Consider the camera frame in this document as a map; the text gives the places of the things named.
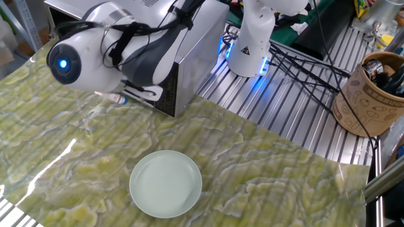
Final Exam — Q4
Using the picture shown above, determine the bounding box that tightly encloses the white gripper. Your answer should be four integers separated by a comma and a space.
121, 80, 164, 102

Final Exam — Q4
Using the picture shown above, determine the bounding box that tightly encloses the dark glass microwave door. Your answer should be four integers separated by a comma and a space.
47, 6, 95, 38

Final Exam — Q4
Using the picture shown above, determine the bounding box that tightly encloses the silver microwave oven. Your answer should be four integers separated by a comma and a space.
44, 0, 230, 118

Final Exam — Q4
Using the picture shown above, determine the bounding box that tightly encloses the green marble pattern mat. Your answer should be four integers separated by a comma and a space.
0, 39, 371, 227

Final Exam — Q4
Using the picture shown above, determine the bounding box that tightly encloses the pale green plate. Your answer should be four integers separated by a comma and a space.
129, 149, 203, 219

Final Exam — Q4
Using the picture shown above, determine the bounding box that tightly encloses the green cloth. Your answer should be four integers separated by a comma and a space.
227, 0, 335, 47

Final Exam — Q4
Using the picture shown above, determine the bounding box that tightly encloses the grey metal shelf upright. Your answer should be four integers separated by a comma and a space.
12, 0, 44, 51

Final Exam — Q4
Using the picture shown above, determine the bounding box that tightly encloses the white paper scrap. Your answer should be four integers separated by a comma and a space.
290, 21, 309, 35

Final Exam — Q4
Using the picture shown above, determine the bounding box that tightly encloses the long black box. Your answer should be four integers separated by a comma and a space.
290, 0, 356, 61

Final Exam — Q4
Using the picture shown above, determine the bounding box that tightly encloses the brown printed cardboard bucket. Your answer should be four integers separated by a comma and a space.
331, 51, 404, 138

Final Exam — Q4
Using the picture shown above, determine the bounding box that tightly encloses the shiny tape roll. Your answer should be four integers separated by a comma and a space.
362, 58, 384, 79

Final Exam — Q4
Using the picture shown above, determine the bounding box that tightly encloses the yellow snack bag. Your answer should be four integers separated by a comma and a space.
353, 0, 371, 19

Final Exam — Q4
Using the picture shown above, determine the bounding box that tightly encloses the small yellow object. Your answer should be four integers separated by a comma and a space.
377, 33, 395, 50

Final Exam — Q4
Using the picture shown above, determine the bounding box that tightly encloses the black tools bundle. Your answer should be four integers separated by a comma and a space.
375, 62, 404, 97

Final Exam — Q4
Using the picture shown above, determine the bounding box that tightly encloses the clear plastic bag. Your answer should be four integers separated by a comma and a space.
380, 122, 404, 170

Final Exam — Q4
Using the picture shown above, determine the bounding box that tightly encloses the aluminium profile bar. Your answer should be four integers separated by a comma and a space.
364, 163, 404, 204

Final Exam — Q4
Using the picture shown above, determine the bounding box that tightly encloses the silver bracket with blue cap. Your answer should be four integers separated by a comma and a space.
94, 91, 129, 105

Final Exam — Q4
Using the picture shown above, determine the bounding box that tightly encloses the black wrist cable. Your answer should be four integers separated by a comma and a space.
53, 0, 206, 69

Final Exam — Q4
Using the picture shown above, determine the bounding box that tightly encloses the black coiled cable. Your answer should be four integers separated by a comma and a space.
222, 23, 241, 48

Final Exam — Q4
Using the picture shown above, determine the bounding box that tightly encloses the black cable bundle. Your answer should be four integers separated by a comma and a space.
268, 40, 352, 114

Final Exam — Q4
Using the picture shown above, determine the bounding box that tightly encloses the long black cable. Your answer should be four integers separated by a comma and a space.
311, 0, 379, 151

